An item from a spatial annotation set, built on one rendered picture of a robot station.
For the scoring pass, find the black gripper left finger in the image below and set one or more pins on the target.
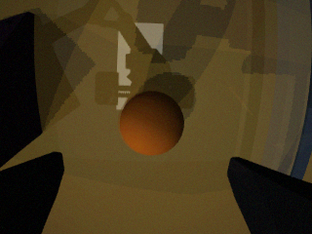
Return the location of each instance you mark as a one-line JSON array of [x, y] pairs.
[[27, 193]]

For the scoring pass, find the see-through orange ball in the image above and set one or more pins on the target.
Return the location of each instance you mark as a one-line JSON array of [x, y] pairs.
[[135, 122]]

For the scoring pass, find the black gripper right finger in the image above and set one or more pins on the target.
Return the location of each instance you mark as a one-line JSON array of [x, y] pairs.
[[270, 202]]

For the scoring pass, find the brown ball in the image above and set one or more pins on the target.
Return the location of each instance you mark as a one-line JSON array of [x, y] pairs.
[[167, 124]]

